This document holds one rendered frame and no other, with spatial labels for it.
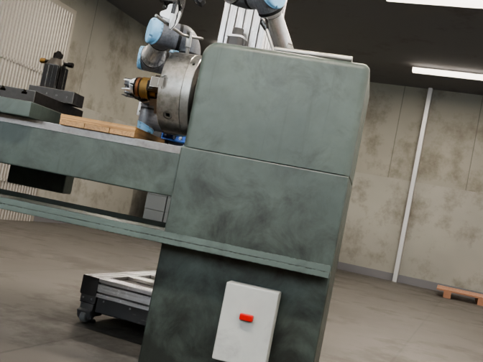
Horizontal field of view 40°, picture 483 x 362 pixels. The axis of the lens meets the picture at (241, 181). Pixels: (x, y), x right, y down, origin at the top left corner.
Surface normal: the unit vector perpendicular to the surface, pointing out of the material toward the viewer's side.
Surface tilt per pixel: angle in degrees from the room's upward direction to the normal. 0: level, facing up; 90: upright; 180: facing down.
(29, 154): 90
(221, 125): 90
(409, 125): 90
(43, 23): 90
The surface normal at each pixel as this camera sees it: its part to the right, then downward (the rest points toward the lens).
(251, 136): -0.18, -0.07
